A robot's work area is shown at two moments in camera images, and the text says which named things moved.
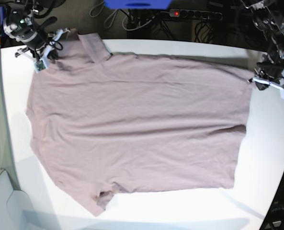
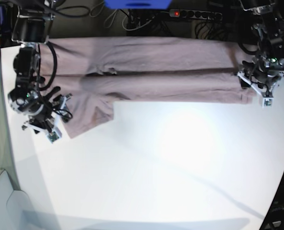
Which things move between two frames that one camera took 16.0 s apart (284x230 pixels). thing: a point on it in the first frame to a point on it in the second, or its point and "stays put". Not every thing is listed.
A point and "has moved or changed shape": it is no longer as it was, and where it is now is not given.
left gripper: [38, 42] to [40, 118]
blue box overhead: [138, 5] stays put
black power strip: [190, 13] stays put
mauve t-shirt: [101, 121] has moved or changed shape
